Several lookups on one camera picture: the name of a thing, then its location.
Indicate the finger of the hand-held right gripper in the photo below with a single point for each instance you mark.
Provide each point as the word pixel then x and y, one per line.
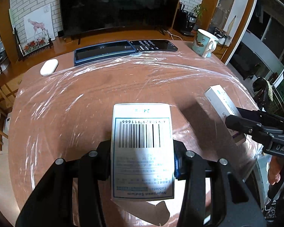
pixel 260 117
pixel 250 128

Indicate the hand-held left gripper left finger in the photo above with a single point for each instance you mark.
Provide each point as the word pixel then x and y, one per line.
pixel 105 160

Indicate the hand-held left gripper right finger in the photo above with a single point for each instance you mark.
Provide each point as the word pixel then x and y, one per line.
pixel 176 164

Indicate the white and blue medicine box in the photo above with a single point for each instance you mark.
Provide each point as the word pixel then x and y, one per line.
pixel 142 165

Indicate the narrow white box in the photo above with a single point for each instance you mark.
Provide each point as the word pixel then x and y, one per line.
pixel 221 101

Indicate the person's right hand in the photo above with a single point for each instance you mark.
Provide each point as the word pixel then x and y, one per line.
pixel 273 170

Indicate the dark sofa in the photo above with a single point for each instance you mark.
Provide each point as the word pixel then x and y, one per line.
pixel 246 63

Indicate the clear plastic film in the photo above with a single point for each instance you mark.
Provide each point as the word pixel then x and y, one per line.
pixel 85 99

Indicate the teal and white mug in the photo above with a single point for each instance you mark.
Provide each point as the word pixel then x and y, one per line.
pixel 202 42

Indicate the wooden glass display cabinet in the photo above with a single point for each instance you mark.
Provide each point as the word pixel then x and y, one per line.
pixel 227 4

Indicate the black coffee machine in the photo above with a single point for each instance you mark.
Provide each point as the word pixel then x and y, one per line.
pixel 187 23

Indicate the potted green plant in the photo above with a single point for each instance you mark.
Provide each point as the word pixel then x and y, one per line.
pixel 198 10

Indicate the wooden television console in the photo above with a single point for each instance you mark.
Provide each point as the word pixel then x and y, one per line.
pixel 97 36

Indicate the framed red flower picture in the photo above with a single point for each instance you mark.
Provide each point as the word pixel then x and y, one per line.
pixel 34 45

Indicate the giraffe picture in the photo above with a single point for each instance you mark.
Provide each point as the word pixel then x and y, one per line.
pixel 37 23

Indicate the wooden shelf with bottles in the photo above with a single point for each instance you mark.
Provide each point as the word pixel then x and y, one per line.
pixel 0 47

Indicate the black television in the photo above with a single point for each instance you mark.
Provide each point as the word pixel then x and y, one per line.
pixel 118 4

